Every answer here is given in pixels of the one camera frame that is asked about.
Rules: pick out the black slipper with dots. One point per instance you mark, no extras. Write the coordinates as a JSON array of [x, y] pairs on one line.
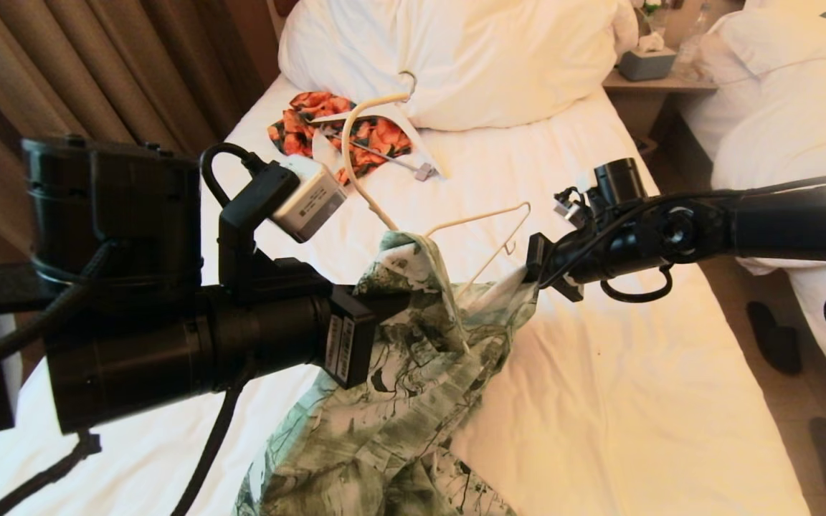
[[771, 337]]

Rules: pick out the green floral print shirt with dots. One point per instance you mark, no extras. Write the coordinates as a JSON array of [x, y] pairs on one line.
[[384, 430]]

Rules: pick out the clear plastic bottle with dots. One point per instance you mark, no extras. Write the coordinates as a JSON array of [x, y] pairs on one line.
[[692, 44]]

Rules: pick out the white hanger with metal bar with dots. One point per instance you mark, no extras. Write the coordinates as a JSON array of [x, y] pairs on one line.
[[424, 150]]

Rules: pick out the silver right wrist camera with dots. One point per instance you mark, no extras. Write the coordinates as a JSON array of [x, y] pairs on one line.
[[567, 210]]

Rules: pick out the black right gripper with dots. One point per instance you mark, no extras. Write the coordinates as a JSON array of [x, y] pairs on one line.
[[553, 269]]

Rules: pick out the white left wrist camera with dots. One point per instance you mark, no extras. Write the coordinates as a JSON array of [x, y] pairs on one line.
[[309, 204]]

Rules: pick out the wooden nightstand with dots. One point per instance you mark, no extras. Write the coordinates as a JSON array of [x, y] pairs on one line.
[[635, 107]]

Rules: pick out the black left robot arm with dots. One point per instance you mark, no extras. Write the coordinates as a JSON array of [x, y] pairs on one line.
[[133, 358]]

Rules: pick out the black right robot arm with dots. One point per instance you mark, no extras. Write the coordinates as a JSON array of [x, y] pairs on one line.
[[779, 226]]

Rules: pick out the orange floral garment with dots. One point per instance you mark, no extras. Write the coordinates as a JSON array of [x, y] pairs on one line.
[[298, 136]]

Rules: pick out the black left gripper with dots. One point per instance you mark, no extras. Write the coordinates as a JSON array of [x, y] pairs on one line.
[[352, 337]]

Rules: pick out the brown wooden headboard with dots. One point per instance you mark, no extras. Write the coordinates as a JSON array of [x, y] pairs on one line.
[[285, 7]]

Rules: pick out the white duvet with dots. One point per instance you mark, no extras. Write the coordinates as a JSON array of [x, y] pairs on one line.
[[779, 129]]

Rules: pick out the white pillow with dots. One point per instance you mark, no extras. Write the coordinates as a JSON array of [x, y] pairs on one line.
[[492, 57], [779, 39]]

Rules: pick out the brown curtain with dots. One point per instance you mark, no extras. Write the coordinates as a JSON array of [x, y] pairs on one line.
[[62, 72]]

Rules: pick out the small potted plant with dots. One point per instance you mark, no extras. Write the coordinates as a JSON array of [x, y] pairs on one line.
[[646, 8]]

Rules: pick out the grey tissue box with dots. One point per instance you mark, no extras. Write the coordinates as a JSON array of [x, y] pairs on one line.
[[646, 64]]

